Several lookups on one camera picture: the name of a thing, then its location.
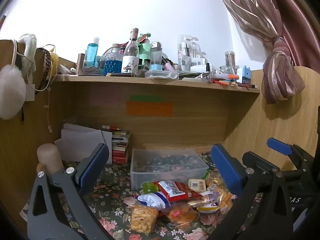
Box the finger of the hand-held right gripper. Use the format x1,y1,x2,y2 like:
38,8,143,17
266,137,316,171
242,151,282,174

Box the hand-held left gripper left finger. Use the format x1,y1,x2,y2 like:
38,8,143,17
27,142,111,240

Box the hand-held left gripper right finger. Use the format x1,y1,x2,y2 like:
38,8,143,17
211,143,293,240

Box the red snack packet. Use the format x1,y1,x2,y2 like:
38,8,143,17
154,180,202,202

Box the clear plastic storage box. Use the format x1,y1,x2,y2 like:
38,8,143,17
130,148,209,189

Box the floral tablecloth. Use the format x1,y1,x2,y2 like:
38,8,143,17
19,152,253,240

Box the pile of small yellow packets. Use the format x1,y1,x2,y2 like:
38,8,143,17
204,169,237,213

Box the white folded papers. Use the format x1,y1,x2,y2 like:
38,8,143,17
54,123,113,162

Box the stack of books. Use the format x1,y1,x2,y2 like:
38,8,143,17
111,128,132,165

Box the brown foil snack packet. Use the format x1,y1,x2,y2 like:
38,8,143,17
187,196,216,208

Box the yellow white snack packet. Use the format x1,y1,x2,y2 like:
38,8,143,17
196,203,221,214

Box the wooden desk hutch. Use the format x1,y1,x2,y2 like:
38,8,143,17
0,39,320,213

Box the green jelly cup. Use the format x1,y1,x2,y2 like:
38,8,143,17
141,181,160,193

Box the orange snack packet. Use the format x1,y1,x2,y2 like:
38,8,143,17
161,201,201,228

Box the blue white snack packet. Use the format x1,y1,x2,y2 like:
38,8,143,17
136,191,171,210

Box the yellow cracker snack packet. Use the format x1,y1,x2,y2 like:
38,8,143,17
129,203,159,235

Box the orange paper note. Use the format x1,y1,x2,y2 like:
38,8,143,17
126,101,174,117

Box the green paper note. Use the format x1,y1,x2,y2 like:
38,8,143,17
129,95,163,103

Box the orange cap marker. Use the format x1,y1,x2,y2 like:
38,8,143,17
217,73,240,80

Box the pink striped curtain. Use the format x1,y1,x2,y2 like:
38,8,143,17
211,0,320,105

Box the small glass jar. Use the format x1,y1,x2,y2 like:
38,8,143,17
220,65,236,77

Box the glitter jar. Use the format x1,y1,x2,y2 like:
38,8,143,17
224,51,237,68

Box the brown cosmetic tube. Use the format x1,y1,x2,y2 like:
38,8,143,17
77,53,86,75

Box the round glass bottle blue liquid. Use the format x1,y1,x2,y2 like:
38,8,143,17
103,43,124,75

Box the white cosmetic box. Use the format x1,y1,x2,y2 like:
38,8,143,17
190,63,213,74

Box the tall glass bottle white label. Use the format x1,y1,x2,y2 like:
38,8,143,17
121,28,140,74

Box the blue toner bottle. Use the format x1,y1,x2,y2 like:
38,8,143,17
86,37,100,68

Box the clear lidded small box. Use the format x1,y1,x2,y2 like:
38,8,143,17
144,70,180,80

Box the white fluffy earmuffs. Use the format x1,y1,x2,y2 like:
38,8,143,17
0,33,37,120

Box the brown patterned headband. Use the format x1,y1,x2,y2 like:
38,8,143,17
34,47,53,95

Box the yellow plush item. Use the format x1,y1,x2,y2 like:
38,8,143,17
48,44,60,73

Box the white pump bottle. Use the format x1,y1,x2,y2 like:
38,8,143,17
177,35,193,71

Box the green pump bottle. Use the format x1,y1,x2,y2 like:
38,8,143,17
138,33,152,67

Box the clear bottle silver cap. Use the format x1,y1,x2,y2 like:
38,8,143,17
150,41,163,71

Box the white earphone cable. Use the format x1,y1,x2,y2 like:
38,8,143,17
44,80,53,133

